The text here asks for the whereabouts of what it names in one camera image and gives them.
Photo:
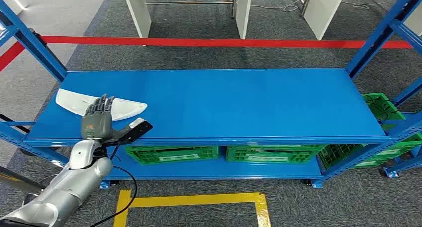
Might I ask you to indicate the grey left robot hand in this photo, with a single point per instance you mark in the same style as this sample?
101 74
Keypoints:
97 125

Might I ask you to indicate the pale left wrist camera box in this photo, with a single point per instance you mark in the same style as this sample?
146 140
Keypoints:
140 131

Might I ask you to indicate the blue metal shelf rack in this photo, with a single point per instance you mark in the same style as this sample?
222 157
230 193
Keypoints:
230 103
390 172

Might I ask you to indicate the white table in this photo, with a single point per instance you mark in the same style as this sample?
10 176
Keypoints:
324 11
140 11

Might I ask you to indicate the white curved plastic part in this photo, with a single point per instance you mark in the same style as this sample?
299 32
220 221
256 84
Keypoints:
71 102

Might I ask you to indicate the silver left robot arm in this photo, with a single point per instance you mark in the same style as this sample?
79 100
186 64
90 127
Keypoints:
66 192

